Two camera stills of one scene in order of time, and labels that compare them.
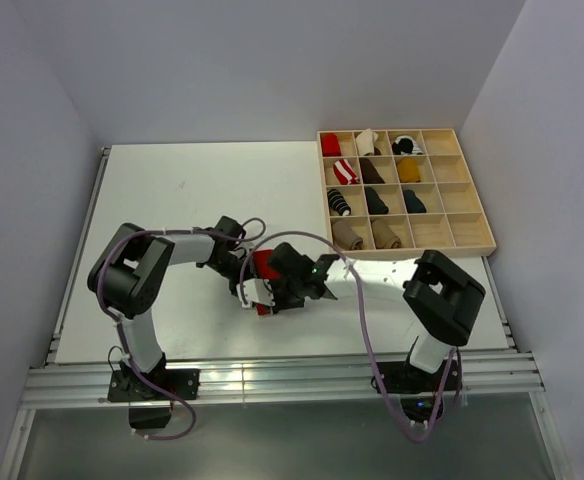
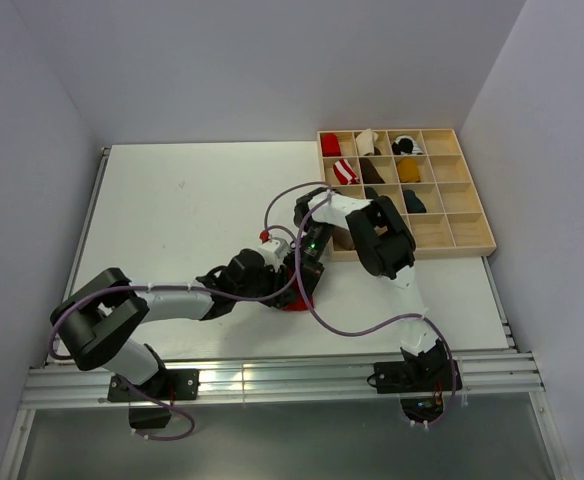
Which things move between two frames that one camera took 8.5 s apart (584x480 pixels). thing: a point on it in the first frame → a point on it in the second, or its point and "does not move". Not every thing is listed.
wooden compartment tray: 397,193 does not move
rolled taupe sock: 344,236 does not move
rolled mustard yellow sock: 408,171 does not move
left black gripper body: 230,269 → 267,283
